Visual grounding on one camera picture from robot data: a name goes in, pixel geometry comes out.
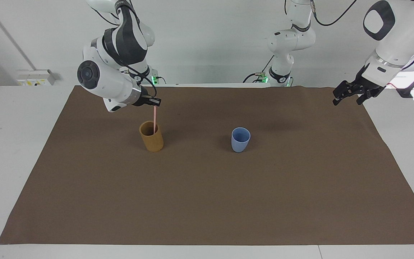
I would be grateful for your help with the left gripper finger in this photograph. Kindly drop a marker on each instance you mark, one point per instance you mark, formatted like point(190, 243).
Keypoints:
point(365, 96)
point(342, 90)

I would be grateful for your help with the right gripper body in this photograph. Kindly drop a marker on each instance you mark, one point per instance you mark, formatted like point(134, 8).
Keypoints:
point(144, 100)

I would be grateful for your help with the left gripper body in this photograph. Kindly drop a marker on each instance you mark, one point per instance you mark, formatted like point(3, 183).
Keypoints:
point(366, 85)

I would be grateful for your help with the pink chopstick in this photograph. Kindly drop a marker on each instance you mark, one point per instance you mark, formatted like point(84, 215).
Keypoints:
point(155, 118)

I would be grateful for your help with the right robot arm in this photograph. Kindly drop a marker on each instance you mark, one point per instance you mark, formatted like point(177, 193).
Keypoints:
point(120, 39)

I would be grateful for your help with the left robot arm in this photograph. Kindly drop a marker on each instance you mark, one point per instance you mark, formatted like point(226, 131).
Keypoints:
point(394, 32)

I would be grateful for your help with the brown cup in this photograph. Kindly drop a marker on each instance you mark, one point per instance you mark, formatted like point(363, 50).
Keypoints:
point(152, 141)

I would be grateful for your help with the blue cup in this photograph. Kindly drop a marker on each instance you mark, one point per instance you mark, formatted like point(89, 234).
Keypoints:
point(240, 143)

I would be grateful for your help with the white wall socket box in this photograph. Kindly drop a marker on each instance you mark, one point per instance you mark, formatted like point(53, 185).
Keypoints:
point(36, 77)

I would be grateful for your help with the white wall conduit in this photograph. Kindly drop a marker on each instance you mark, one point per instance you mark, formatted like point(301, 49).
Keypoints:
point(9, 36)

